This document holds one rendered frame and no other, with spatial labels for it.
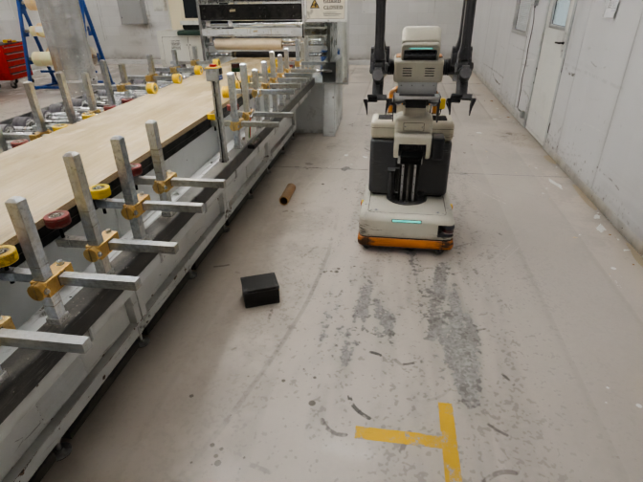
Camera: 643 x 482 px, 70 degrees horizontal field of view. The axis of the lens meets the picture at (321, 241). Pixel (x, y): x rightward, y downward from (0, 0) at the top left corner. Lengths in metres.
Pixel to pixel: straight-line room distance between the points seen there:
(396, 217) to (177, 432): 1.80
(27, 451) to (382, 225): 2.16
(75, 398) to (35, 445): 0.21
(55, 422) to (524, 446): 1.78
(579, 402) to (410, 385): 0.71
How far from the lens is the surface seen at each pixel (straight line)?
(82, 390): 2.15
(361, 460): 1.92
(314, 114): 5.85
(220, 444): 2.00
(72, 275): 1.51
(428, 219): 3.01
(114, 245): 1.70
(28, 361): 1.49
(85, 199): 1.62
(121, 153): 1.79
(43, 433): 2.06
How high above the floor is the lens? 1.55
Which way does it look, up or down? 29 degrees down
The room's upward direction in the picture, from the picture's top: 1 degrees counter-clockwise
